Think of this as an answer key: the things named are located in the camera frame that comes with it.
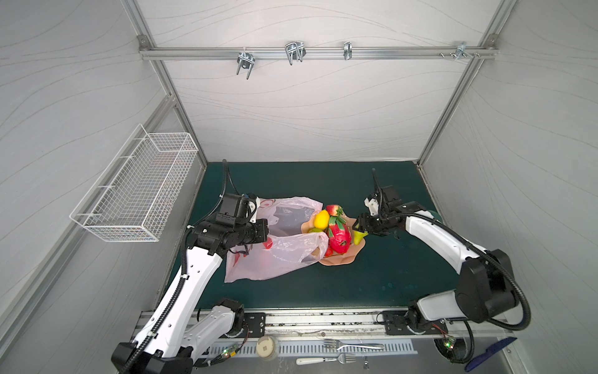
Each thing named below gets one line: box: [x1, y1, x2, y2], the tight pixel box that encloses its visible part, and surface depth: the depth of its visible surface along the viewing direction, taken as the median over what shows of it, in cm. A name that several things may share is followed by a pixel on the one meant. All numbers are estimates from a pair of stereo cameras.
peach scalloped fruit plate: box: [300, 212, 366, 266], surface depth 87 cm
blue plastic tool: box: [464, 336, 518, 373], surface depth 71 cm
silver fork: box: [323, 338, 385, 351], surface depth 72 cm
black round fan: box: [432, 336, 468, 364], surface depth 73 cm
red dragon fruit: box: [328, 215, 352, 255], surface depth 87 cm
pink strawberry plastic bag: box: [224, 196, 330, 284], surface depth 75 cm
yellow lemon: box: [313, 209, 330, 231], surface depth 92 cm
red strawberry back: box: [325, 204, 344, 217], surface depth 92 cm
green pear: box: [352, 230, 369, 246], surface depth 86 cm
